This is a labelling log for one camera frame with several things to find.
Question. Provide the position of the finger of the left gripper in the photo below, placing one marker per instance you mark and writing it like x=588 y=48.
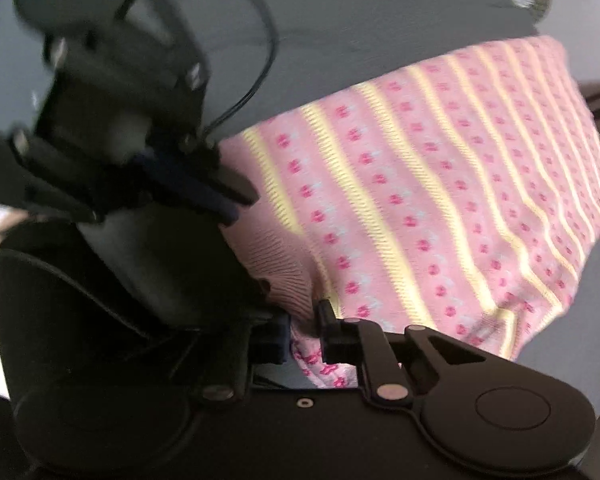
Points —
x=217 y=182
x=207 y=205

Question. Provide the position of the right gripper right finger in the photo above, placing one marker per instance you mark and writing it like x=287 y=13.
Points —
x=364 y=345

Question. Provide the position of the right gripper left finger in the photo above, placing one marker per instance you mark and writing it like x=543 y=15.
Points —
x=270 y=344

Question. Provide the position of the person leg black trousers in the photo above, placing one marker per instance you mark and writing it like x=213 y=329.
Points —
x=101 y=385

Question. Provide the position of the pink yellow striped knit sweater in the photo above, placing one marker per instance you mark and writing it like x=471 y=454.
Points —
x=460 y=193

